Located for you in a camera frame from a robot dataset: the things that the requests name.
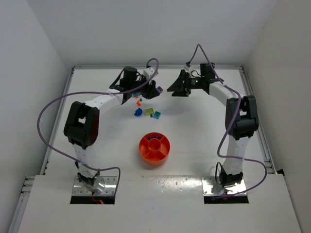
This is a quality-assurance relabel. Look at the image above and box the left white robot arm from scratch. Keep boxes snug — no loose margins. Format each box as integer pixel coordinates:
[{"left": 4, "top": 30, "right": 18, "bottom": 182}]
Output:
[{"left": 64, "top": 67, "right": 161, "bottom": 192}]

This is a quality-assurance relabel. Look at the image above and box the orange round divided container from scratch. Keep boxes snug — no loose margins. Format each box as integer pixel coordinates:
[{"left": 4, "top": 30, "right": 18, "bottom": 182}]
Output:
[{"left": 138, "top": 132, "right": 171, "bottom": 167}]

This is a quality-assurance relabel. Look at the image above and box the lime green lego brick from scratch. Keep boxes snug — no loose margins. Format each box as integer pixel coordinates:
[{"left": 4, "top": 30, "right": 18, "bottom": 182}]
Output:
[{"left": 144, "top": 108, "right": 154, "bottom": 116}]

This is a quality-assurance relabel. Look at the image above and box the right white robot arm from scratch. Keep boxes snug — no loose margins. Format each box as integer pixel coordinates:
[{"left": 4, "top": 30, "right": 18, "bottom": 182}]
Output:
[{"left": 167, "top": 63, "right": 259, "bottom": 187}]

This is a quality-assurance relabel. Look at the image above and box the teal square lego brick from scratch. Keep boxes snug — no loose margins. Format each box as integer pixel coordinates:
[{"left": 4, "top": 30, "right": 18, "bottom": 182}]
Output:
[{"left": 153, "top": 111, "right": 161, "bottom": 119}]

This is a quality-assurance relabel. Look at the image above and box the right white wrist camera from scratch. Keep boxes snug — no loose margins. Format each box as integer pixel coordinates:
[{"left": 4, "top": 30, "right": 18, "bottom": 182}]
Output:
[{"left": 184, "top": 63, "right": 195, "bottom": 78}]

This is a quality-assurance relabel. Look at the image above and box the metal base plate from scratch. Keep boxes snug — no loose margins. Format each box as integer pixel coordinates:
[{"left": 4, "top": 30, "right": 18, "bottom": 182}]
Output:
[
  {"left": 202, "top": 176, "right": 247, "bottom": 197},
  {"left": 71, "top": 176, "right": 118, "bottom": 197}
]

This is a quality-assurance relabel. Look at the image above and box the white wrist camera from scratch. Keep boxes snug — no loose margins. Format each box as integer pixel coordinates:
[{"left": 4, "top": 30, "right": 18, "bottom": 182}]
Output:
[
  {"left": 143, "top": 67, "right": 155, "bottom": 80},
  {"left": 184, "top": 63, "right": 195, "bottom": 78}
]

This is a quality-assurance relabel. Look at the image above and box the teal long lego brick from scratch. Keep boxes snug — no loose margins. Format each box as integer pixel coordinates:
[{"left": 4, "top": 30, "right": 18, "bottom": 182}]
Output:
[{"left": 132, "top": 93, "right": 141, "bottom": 98}]

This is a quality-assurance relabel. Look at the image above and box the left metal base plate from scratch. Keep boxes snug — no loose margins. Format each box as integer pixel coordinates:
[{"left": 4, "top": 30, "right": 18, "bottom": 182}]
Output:
[{"left": 71, "top": 176, "right": 118, "bottom": 197}]

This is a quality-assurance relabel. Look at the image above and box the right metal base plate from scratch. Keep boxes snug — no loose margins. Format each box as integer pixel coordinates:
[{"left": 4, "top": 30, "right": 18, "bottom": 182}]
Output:
[{"left": 202, "top": 176, "right": 247, "bottom": 197}]

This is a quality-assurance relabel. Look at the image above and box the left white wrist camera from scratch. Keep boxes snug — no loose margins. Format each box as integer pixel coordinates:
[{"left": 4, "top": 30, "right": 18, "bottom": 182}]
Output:
[{"left": 143, "top": 67, "right": 155, "bottom": 80}]

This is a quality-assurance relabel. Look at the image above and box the blue round lego piece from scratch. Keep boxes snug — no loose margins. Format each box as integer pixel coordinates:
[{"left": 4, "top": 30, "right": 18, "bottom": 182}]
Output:
[{"left": 134, "top": 108, "right": 143, "bottom": 117}]

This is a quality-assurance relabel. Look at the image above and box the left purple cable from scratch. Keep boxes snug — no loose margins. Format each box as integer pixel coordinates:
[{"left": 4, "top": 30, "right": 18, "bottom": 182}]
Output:
[{"left": 36, "top": 58, "right": 160, "bottom": 195}]

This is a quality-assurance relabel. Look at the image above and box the purple lego brick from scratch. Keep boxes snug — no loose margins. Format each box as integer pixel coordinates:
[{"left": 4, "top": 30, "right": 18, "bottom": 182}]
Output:
[{"left": 156, "top": 86, "right": 163, "bottom": 94}]

